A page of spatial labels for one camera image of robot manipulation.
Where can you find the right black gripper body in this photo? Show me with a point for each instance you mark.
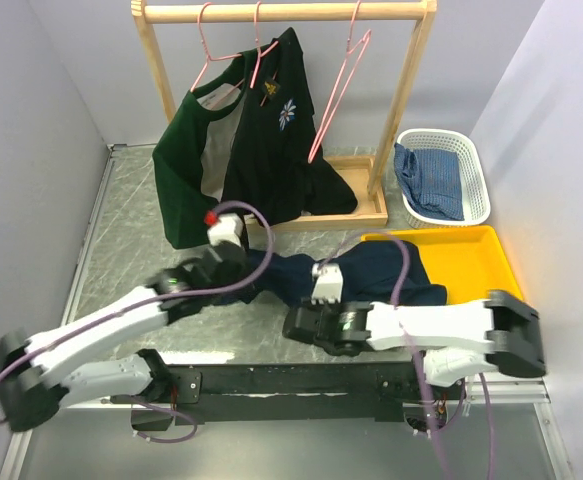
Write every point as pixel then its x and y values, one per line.
pixel 319 307

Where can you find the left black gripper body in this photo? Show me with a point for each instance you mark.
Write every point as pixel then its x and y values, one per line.
pixel 239 274

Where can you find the navy blue t-shirt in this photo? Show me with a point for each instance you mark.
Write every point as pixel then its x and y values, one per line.
pixel 370 271

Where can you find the pink wire hanger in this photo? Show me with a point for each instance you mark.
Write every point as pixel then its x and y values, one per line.
pixel 353 54

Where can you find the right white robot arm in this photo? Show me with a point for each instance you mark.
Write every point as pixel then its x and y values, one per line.
pixel 500 333

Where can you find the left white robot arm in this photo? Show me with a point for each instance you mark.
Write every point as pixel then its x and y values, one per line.
pixel 55 369

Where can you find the black t-shirt with flower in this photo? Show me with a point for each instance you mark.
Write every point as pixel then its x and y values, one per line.
pixel 269 166

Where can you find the dark green t-shirt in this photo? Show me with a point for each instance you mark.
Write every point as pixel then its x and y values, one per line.
pixel 191 158

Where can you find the pink hanger with green shirt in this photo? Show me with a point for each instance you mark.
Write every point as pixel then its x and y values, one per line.
pixel 204 55

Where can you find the pink hanger with black shirt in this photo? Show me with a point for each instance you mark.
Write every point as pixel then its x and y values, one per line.
pixel 261 52

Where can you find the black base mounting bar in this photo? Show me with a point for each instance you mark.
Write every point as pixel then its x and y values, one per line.
pixel 261 392

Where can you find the yellow plastic tray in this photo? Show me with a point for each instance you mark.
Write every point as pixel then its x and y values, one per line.
pixel 468 261

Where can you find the wooden clothes rack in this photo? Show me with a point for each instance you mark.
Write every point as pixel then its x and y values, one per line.
pixel 362 172

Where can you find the blue patterned cloth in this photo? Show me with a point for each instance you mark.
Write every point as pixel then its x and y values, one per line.
pixel 431 182

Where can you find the white plastic laundry basket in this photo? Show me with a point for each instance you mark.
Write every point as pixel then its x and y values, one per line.
pixel 475 198

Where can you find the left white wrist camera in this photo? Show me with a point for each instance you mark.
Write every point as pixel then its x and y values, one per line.
pixel 224 228

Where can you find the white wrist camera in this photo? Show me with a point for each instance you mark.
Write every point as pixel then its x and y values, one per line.
pixel 224 228
pixel 328 284

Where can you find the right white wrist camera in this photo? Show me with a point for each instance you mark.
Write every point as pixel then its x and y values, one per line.
pixel 328 284

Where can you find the aluminium rail frame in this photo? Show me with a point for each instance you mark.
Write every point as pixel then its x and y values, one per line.
pixel 508 432

